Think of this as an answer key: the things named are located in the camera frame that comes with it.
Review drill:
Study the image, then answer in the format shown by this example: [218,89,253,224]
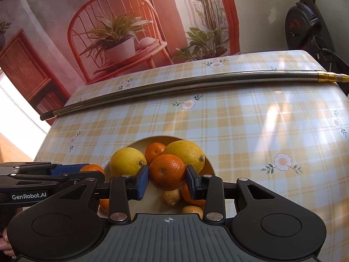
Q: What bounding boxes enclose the round orange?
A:
[149,154,187,191]

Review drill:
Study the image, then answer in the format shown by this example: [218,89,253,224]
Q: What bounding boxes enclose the black exercise bike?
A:
[285,0,349,74]

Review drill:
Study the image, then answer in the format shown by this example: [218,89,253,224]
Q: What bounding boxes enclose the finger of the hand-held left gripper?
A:
[0,162,87,176]
[0,171,106,190]

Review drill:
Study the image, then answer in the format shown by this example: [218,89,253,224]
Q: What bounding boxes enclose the person's left hand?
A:
[0,228,16,257]

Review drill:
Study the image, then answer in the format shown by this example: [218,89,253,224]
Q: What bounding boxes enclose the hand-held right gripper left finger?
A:
[65,165,149,223]

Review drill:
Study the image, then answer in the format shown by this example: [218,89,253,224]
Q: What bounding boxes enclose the cream bowl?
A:
[97,135,217,220]

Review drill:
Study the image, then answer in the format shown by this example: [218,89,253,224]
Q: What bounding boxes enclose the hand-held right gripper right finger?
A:
[185,164,270,222]

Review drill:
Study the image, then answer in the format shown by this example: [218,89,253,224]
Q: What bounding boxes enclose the steel pole with brass tip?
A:
[40,70,349,121]

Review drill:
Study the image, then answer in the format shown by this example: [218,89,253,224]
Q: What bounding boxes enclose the printed room scene backdrop cloth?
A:
[0,0,240,115]

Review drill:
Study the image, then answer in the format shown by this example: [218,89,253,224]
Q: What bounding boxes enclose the plaid floral tablecloth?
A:
[33,50,349,262]

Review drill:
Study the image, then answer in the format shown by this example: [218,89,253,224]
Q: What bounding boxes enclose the large yellow lemon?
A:
[163,140,206,174]

